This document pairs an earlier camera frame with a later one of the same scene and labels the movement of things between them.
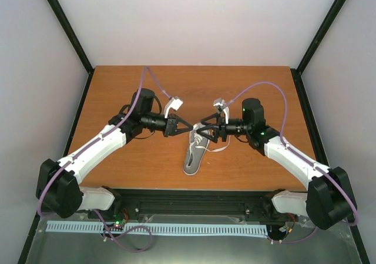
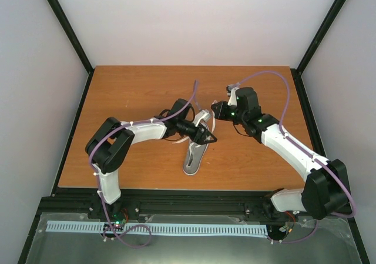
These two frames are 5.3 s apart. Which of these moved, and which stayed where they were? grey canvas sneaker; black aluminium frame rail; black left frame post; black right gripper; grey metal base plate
Moved: black right gripper
Stayed: black aluminium frame rail; grey canvas sneaker; black left frame post; grey metal base plate
